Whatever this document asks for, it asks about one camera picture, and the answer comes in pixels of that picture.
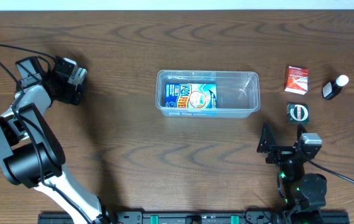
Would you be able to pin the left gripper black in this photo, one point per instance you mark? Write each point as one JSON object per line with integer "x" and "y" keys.
{"x": 79, "y": 88}

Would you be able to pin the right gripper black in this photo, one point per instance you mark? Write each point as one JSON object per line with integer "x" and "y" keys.
{"x": 282, "y": 153}

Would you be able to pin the green round-logo box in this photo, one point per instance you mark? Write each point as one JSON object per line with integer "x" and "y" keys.
{"x": 297, "y": 113}

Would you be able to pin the clear plastic container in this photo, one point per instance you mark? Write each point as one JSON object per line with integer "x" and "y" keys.
{"x": 238, "y": 93}

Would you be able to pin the blue Kool Fever box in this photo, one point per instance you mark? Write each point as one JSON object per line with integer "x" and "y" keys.
{"x": 191, "y": 95}

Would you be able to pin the white blue Panadol box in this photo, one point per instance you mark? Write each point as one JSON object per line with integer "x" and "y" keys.
{"x": 78, "y": 74}

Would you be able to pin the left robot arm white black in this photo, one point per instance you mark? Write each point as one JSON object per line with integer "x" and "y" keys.
{"x": 30, "y": 154}

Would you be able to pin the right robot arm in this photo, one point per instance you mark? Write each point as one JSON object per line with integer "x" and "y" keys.
{"x": 304, "y": 193}

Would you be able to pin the red Panadol box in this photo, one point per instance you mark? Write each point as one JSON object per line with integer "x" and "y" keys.
{"x": 296, "y": 80}

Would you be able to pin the dark syrup bottle white cap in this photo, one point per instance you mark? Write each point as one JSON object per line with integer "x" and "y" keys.
{"x": 334, "y": 87}

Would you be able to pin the black mounting rail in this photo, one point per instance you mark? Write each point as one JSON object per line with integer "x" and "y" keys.
{"x": 250, "y": 216}

